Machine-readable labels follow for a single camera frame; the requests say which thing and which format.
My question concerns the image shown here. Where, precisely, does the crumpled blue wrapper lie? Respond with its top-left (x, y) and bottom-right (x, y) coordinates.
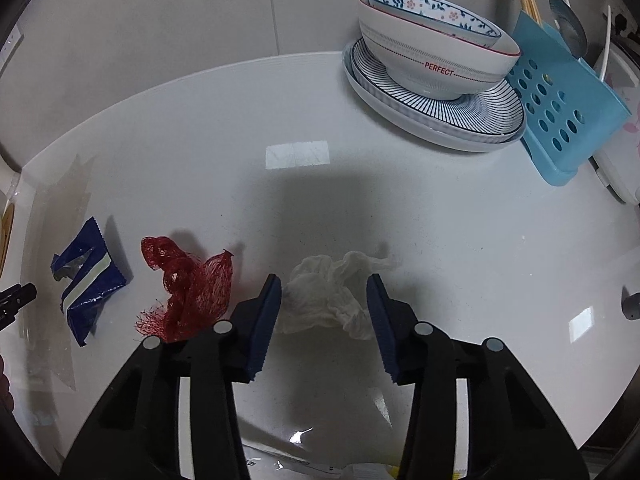
top-left (51, 217), bottom-right (127, 347)

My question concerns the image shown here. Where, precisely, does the yellow and silver snack wrapper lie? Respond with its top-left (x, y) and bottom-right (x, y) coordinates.
top-left (280, 452), bottom-right (471, 480)

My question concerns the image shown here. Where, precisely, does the grey metal spoon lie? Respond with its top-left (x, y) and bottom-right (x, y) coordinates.
top-left (548, 0), bottom-right (590, 60)

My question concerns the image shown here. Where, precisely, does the white plastic stick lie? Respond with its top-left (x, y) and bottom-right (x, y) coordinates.
top-left (601, 4), bottom-right (615, 83)

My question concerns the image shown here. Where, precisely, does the white rice cooker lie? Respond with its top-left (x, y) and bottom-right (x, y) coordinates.
top-left (589, 35), bottom-right (640, 207)

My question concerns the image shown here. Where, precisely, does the blue floral bowl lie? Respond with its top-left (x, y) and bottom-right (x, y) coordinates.
top-left (366, 0), bottom-right (503, 51)

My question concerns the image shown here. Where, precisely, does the red mesh net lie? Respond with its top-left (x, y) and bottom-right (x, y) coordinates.
top-left (136, 235), bottom-right (236, 345)

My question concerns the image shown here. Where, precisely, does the blue perforated utensil holder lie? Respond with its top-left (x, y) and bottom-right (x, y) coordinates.
top-left (505, 10), bottom-right (632, 187)

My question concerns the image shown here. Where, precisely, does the grey round knob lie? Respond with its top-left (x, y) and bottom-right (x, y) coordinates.
top-left (621, 287), bottom-right (640, 322)

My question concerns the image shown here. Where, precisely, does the round wooden coaster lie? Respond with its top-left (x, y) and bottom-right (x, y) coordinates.
top-left (0, 204), bottom-right (16, 279)

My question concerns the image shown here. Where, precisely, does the white bowl red rim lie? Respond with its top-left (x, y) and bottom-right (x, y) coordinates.
top-left (357, 0), bottom-right (522, 102)

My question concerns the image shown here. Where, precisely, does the blue striped plate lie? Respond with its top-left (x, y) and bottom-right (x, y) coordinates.
top-left (349, 37), bottom-right (526, 138)

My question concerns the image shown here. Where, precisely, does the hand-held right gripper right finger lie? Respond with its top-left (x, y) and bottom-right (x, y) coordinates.
top-left (366, 274), bottom-right (591, 480)

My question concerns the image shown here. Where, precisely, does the white tissue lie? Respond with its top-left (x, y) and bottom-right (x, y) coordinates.
top-left (274, 251), bottom-right (396, 342)

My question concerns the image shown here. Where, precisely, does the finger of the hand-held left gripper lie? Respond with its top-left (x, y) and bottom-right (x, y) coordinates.
top-left (0, 282), bottom-right (38, 330)

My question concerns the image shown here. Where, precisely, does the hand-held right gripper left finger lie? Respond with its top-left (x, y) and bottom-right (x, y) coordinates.
top-left (60, 274), bottom-right (283, 480)

